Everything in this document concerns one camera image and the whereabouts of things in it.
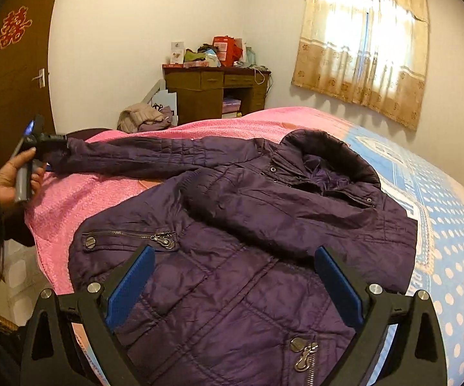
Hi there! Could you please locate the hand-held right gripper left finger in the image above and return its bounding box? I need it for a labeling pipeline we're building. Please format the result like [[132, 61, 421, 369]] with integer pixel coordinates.
[[21, 245, 156, 386]]

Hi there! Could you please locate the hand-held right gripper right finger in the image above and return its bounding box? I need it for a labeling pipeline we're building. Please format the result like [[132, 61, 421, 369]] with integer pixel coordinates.
[[314, 246, 447, 386]]

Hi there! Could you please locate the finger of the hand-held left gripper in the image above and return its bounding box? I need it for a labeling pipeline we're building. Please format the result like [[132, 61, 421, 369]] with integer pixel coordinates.
[[41, 133, 68, 156]]

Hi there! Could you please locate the purple padded jacket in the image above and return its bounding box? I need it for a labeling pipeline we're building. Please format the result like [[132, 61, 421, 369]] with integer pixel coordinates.
[[47, 129, 418, 386]]

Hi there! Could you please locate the pile of mixed clothes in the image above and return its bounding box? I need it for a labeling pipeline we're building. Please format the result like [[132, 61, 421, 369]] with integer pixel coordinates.
[[184, 43, 221, 68]]

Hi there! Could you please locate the person's left hand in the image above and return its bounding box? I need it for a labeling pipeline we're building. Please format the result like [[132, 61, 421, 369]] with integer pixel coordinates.
[[0, 147, 48, 214]]

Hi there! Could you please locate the pink blanket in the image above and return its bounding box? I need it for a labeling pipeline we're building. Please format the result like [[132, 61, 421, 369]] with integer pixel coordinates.
[[25, 106, 357, 371]]

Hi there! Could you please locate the brown wooden door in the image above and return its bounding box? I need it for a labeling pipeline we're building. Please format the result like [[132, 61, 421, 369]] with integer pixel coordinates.
[[0, 0, 66, 179]]

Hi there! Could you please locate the beige padded coat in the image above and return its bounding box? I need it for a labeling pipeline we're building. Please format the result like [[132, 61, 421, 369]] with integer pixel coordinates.
[[117, 103, 175, 133]]

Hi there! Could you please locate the blue dotted bed sheet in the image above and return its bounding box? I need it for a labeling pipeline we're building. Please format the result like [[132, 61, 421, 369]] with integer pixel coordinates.
[[336, 123, 464, 386]]

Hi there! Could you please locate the white cardboard box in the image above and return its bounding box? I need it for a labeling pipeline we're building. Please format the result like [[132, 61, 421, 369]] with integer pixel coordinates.
[[153, 89, 178, 125]]

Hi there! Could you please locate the red paper door decoration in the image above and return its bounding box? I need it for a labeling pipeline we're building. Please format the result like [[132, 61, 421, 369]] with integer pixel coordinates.
[[0, 6, 32, 51]]

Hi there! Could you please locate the brown wooden desk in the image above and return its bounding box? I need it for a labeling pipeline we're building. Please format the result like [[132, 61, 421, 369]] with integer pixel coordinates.
[[163, 66, 272, 125]]

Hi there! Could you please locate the white picture box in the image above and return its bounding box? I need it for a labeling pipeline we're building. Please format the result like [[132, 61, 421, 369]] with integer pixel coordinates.
[[170, 41, 185, 65]]

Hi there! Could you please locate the red gift box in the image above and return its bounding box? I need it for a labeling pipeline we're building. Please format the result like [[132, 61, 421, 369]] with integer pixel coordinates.
[[212, 36, 237, 67]]

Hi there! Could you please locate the beige patterned curtain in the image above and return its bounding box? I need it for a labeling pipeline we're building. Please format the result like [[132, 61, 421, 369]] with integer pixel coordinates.
[[291, 0, 430, 131]]

